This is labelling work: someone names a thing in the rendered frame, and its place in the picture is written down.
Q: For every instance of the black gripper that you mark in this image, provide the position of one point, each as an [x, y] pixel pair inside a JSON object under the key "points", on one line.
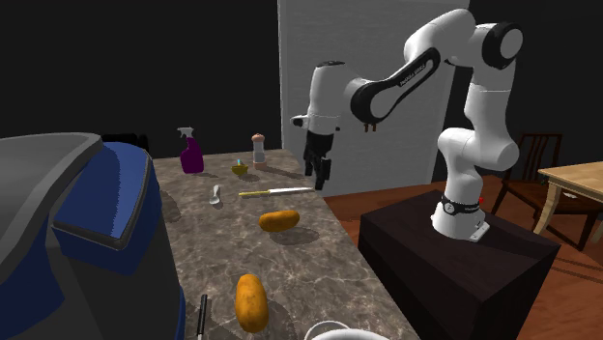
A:
{"points": [[318, 142]]}

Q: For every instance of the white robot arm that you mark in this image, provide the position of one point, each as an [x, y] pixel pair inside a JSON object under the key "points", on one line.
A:
{"points": [[476, 113]]}

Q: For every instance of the pepper grinder with brown cap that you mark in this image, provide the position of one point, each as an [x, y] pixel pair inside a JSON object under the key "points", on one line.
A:
{"points": [[258, 151]]}

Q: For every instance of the brown potato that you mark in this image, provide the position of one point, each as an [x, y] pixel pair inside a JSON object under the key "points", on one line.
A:
{"points": [[279, 221], [251, 303]]}

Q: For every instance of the small yellow bowl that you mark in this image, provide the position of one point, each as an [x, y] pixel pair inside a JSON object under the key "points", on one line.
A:
{"points": [[239, 169]]}

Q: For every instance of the white spoon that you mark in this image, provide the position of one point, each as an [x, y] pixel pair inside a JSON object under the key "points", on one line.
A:
{"points": [[215, 195]]}

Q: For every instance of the purple spray bottle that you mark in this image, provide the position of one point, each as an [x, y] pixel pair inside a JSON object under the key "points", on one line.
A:
{"points": [[191, 155]]}

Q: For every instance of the white cup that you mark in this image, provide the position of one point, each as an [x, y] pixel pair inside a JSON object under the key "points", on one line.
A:
{"points": [[341, 333]]}

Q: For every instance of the dark robot stand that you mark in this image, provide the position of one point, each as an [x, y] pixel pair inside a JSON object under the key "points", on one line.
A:
{"points": [[452, 268]]}

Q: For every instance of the black pen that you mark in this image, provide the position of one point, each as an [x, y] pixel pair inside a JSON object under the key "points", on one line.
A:
{"points": [[201, 318]]}

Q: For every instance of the dark wooden chair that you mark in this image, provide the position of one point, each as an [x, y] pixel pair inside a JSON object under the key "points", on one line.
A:
{"points": [[537, 186]]}

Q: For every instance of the blue and grey appliance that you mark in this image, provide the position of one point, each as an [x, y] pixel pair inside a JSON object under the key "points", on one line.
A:
{"points": [[80, 240]]}

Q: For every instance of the light wooden table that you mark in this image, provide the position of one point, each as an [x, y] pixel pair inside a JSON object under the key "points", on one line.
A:
{"points": [[572, 183]]}

